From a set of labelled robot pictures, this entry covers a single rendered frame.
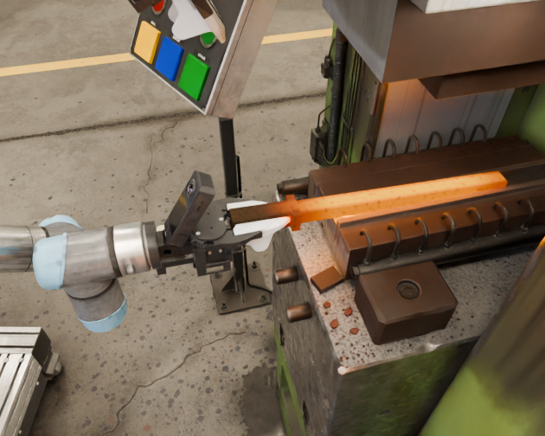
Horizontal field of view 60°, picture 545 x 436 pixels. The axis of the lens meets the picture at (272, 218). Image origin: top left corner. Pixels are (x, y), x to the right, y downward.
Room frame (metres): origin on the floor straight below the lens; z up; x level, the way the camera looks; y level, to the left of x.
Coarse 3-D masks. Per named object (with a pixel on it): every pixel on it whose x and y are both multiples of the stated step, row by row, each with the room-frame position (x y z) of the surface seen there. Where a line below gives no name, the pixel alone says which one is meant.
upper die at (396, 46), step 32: (352, 0) 0.55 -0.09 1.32; (384, 0) 0.47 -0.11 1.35; (544, 0) 0.49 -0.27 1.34; (352, 32) 0.53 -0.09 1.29; (384, 32) 0.46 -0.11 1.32; (416, 32) 0.45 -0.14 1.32; (448, 32) 0.46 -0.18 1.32; (480, 32) 0.47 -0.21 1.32; (512, 32) 0.48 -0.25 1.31; (544, 32) 0.49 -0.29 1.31; (384, 64) 0.45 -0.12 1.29; (416, 64) 0.46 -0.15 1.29; (448, 64) 0.47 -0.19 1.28; (480, 64) 0.48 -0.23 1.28; (512, 64) 0.49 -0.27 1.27
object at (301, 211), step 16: (464, 176) 0.59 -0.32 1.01; (480, 176) 0.59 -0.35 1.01; (496, 176) 0.59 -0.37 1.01; (352, 192) 0.54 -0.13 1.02; (368, 192) 0.54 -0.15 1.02; (384, 192) 0.54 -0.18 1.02; (400, 192) 0.55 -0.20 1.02; (416, 192) 0.55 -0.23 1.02; (432, 192) 0.55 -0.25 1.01; (448, 192) 0.55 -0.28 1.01; (464, 192) 0.56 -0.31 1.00; (240, 208) 0.49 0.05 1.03; (256, 208) 0.50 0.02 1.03; (272, 208) 0.50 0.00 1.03; (288, 208) 0.50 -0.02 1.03; (304, 208) 0.50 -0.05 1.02; (320, 208) 0.50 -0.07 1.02; (336, 208) 0.51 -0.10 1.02; (352, 208) 0.51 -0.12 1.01; (368, 208) 0.52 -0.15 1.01; (384, 208) 0.53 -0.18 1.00; (288, 224) 0.49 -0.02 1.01
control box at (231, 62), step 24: (168, 0) 1.07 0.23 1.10; (216, 0) 0.97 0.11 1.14; (240, 0) 0.92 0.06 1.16; (264, 0) 0.94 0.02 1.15; (168, 24) 1.04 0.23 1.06; (240, 24) 0.90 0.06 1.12; (264, 24) 0.94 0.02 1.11; (192, 48) 0.95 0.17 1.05; (216, 48) 0.90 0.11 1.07; (240, 48) 0.90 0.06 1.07; (216, 72) 0.87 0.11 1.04; (240, 72) 0.90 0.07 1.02; (216, 96) 0.86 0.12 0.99; (240, 96) 0.90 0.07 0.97
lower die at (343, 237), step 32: (384, 160) 0.67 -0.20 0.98; (416, 160) 0.67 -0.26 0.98; (448, 160) 0.66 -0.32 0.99; (480, 160) 0.66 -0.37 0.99; (512, 160) 0.66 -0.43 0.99; (544, 160) 0.64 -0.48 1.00; (320, 192) 0.58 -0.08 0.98; (480, 192) 0.56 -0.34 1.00; (512, 192) 0.57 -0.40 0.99; (544, 192) 0.57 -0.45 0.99; (320, 224) 0.57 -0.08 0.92; (352, 224) 0.50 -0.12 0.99; (384, 224) 0.50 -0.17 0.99; (448, 224) 0.50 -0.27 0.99; (512, 224) 0.52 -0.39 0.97; (352, 256) 0.45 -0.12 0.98; (384, 256) 0.46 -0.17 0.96
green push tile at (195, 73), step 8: (192, 56) 0.93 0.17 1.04; (192, 64) 0.92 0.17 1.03; (200, 64) 0.90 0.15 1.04; (184, 72) 0.93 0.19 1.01; (192, 72) 0.91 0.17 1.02; (200, 72) 0.89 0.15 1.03; (208, 72) 0.89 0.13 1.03; (184, 80) 0.91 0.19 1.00; (192, 80) 0.90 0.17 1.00; (200, 80) 0.88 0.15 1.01; (184, 88) 0.90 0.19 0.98; (192, 88) 0.89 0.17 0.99; (200, 88) 0.87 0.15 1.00; (192, 96) 0.88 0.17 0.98; (200, 96) 0.87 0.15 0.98
